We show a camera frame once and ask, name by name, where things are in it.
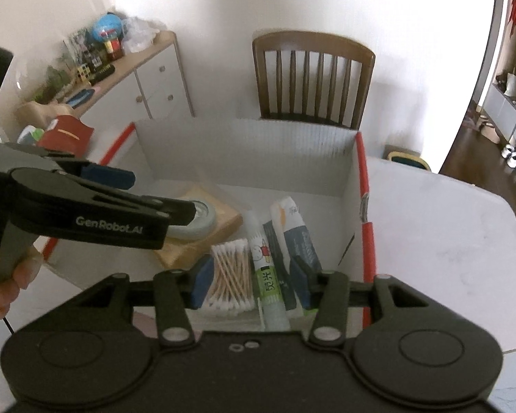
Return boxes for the white blue tube package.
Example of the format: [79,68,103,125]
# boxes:
[262,197,323,310]

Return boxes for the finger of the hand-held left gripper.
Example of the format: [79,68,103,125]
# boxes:
[84,181,197,227]
[43,151,136,190]

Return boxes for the green white packet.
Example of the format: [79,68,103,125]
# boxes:
[17,126,46,145]

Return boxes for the red cardboard box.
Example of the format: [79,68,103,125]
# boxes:
[43,119,377,332]

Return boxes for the slatted wooden dining chair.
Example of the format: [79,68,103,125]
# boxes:
[252,31,376,130]

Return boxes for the dark glass jar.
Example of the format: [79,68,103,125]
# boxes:
[88,45,104,72]

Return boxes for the white green glue stick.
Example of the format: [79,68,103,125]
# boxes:
[248,213,291,332]

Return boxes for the clear plastic bag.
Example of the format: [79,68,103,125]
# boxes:
[122,16,160,52]

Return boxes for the cotton swab pack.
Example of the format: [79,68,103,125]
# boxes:
[211,240,255,313]

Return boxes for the white wooden sideboard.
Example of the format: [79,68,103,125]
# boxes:
[15,30,194,138]

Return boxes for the person's left hand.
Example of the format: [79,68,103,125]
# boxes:
[0,241,44,320]

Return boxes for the red paper bag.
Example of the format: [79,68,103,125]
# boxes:
[38,115,95,156]

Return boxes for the grey correction tape dispenser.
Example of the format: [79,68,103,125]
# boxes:
[170,198,218,240]

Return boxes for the blue flat item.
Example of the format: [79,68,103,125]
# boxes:
[66,88,95,106]

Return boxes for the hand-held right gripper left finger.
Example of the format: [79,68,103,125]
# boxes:
[71,255,216,347]

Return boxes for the brown slippers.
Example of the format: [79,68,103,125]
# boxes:
[473,114,499,138]

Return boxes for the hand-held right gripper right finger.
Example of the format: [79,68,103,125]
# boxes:
[290,256,435,346]

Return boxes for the large glass vase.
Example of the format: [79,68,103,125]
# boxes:
[15,30,91,99]

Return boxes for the yellow green stool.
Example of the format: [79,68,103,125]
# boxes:
[385,145,431,170]

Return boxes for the blue globe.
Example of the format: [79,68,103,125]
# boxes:
[92,13,125,44]

